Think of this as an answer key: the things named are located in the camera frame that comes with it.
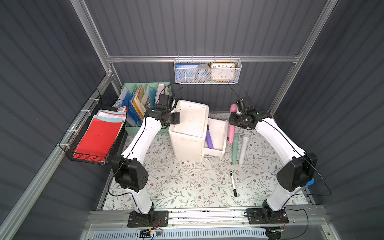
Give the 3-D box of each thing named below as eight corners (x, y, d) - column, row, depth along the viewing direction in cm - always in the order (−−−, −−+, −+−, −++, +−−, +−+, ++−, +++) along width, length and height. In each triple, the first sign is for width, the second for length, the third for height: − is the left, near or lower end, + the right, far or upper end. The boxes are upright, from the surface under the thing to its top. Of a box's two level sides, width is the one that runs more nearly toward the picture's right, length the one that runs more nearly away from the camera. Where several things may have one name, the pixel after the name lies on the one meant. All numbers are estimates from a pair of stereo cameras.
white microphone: (238, 164, 94) (240, 161, 91) (242, 136, 108) (243, 133, 105) (245, 166, 93) (247, 163, 90) (248, 138, 107) (249, 134, 104)
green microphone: (230, 164, 94) (231, 161, 92) (233, 135, 109) (234, 132, 106) (235, 165, 94) (236, 163, 91) (238, 136, 108) (239, 133, 106)
